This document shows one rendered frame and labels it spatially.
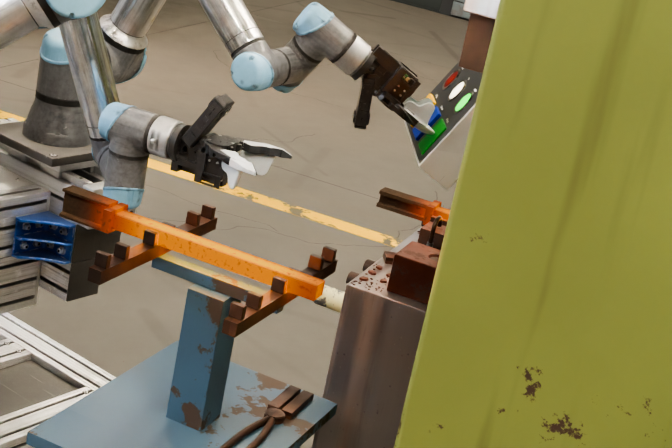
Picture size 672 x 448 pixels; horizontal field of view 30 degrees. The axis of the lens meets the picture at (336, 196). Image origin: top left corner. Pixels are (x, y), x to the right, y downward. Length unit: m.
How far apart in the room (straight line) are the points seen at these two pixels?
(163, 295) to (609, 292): 2.64
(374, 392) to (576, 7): 0.79
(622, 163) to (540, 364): 0.29
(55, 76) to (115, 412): 1.01
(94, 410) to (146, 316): 2.05
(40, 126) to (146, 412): 0.99
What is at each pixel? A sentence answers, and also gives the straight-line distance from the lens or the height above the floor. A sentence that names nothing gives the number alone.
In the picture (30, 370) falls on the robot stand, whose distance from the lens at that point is 3.09.
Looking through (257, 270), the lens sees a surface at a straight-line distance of 1.75.
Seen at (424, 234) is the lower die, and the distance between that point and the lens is 2.09.
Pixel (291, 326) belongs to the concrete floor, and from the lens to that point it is 4.02.
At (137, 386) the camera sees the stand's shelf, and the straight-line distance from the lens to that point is 1.96.
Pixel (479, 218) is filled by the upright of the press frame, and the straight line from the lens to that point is 1.61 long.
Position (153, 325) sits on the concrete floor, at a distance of 3.87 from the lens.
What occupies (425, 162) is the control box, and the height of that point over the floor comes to 0.97.
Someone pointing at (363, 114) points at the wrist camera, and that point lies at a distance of 2.56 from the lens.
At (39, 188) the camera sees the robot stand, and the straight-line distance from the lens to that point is 2.74.
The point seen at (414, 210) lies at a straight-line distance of 2.16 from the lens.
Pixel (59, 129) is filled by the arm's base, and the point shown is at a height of 0.85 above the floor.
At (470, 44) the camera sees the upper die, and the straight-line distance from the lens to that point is 2.00.
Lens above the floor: 1.67
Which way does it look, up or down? 18 degrees down
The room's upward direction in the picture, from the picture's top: 12 degrees clockwise
